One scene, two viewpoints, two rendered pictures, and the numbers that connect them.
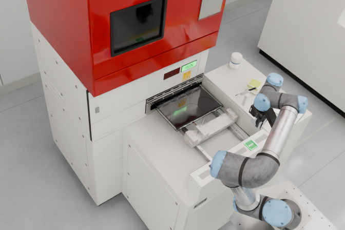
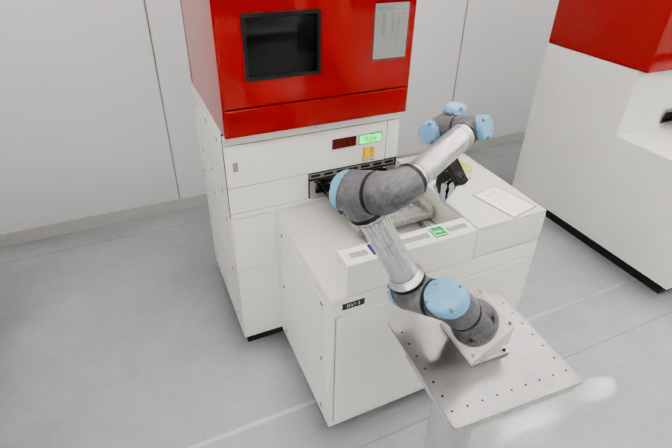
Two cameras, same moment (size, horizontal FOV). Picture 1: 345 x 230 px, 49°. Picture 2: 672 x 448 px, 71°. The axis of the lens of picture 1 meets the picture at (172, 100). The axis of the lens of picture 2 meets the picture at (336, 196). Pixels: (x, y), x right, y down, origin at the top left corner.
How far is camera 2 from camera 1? 82 cm
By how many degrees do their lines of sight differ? 20
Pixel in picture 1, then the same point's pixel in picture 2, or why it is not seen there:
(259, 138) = (454, 227)
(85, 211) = (231, 345)
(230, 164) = (352, 177)
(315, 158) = (587, 330)
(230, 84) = not seen: hidden behind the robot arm
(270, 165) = (407, 174)
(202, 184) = (349, 263)
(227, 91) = not seen: hidden behind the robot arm
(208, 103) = not seen: hidden behind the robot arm
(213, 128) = (395, 217)
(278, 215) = (445, 298)
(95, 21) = (220, 20)
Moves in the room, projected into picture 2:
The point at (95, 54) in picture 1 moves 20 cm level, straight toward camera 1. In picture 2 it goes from (222, 70) to (206, 88)
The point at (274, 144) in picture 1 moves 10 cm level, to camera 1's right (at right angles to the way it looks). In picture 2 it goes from (423, 157) to (462, 164)
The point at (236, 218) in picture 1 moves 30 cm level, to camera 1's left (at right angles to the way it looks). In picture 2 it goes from (398, 324) to (314, 301)
